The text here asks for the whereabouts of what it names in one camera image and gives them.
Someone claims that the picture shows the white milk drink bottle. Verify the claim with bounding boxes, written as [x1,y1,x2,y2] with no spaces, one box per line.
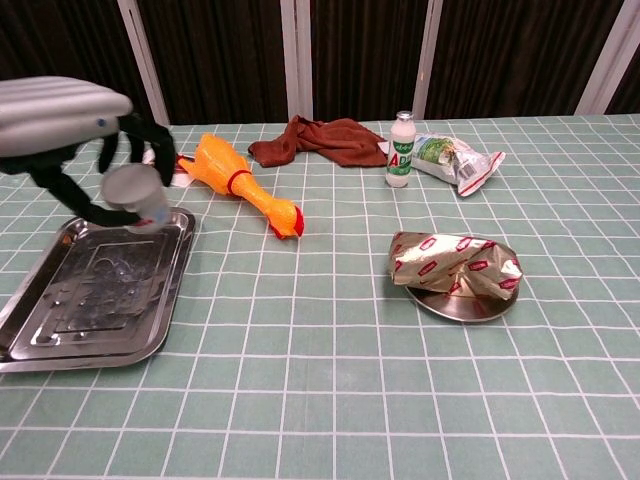
[384,110,417,189]

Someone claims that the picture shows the round steel plate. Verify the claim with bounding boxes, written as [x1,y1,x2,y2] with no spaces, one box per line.
[407,284,520,324]

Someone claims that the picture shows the white printed card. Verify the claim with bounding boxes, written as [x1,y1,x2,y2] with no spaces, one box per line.
[142,149,195,189]

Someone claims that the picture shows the rectangular steel tray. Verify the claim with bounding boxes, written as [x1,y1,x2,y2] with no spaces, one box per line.
[0,206,197,374]

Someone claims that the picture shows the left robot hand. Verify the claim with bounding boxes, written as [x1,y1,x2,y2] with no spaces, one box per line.
[0,75,177,227]

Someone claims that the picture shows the green checked tablecloth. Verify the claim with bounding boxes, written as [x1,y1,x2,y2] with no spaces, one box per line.
[0,113,640,480]

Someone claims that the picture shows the dark folding screen white frame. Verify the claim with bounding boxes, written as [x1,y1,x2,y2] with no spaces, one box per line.
[0,0,640,130]

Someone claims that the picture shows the yellow rubber chicken toy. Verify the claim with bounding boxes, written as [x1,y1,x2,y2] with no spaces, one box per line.
[177,132,305,240]

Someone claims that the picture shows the snack wrapper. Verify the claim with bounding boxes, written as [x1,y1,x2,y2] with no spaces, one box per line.
[388,231,524,301]

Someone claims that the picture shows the brown towel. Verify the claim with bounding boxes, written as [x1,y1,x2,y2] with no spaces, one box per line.
[248,114,390,169]

